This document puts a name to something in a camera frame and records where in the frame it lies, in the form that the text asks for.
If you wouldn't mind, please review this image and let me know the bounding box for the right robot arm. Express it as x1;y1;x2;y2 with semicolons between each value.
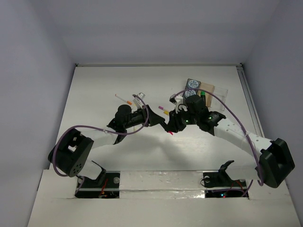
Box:
163;95;295;188

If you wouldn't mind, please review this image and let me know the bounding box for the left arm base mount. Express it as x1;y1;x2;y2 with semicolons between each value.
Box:
75;169;120;199

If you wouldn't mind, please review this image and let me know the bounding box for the dark grey plastic bin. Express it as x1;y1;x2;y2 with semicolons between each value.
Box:
182;79;201;99

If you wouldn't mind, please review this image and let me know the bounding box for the orange cap marker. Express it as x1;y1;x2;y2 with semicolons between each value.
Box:
115;94;133;105

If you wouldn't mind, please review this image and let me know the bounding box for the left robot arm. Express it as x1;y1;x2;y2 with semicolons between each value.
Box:
48;105;165;187

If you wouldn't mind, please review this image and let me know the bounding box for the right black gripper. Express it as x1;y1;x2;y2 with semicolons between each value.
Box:
164;106;199;133

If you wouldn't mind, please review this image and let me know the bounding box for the clear plastic bin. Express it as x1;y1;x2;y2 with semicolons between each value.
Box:
210;87;228;113

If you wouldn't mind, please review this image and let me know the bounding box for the purple cable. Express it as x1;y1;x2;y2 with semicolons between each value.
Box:
52;94;150;192
175;89;265;197

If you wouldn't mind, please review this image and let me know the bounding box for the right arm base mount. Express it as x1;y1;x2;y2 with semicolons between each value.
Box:
200;160;249;199

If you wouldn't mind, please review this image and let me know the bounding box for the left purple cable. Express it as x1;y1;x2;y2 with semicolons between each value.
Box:
52;94;150;192

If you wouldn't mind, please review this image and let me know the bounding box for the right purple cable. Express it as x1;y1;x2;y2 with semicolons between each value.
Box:
175;89;265;197

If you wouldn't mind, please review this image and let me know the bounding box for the silver taped strip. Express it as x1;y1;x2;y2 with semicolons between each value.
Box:
119;171;205;199

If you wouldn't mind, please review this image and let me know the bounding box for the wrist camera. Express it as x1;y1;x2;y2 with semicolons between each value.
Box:
133;92;145;109
169;94;184;113

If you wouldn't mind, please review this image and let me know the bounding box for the blue white round jar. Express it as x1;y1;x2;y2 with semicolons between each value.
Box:
186;79;200;89

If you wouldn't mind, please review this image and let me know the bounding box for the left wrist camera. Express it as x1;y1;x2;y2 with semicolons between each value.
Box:
133;92;145;109

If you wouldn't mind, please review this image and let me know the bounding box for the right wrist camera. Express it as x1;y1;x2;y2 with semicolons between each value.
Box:
169;94;184;113

